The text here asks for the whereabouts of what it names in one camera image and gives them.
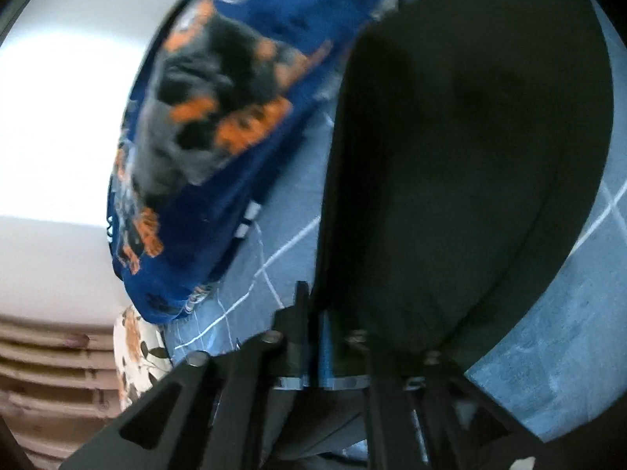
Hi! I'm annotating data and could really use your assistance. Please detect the floral white pillow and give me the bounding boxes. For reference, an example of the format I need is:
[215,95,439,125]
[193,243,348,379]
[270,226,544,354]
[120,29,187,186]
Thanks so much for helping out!
[112,305,173,410]

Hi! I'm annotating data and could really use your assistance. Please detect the navy dog print blanket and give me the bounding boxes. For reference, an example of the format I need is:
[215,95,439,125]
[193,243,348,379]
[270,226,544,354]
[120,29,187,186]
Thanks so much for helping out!
[107,0,400,325]

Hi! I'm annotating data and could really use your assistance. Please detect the blue grid bed sheet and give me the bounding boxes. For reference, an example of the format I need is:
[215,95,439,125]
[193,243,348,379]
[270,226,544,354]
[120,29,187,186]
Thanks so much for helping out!
[164,0,626,455]

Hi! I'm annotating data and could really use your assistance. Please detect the black pants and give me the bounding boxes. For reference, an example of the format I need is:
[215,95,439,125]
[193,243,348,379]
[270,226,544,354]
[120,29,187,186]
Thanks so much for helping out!
[313,0,614,367]

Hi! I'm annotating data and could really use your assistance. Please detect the brown wooden headboard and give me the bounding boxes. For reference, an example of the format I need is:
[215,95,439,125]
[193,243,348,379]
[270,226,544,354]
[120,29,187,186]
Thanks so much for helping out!
[1,316,120,469]

